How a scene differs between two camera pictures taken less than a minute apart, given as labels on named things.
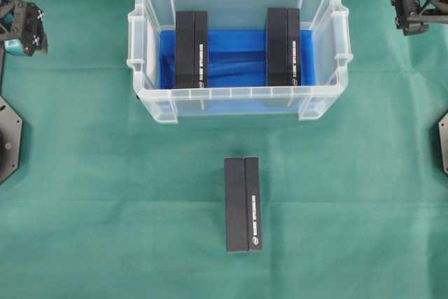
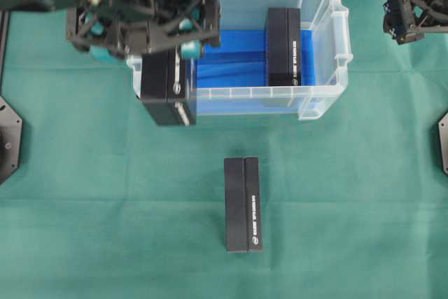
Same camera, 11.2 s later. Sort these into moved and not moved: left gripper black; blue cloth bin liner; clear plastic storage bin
Moved: left gripper black
Not moved: blue cloth bin liner; clear plastic storage bin
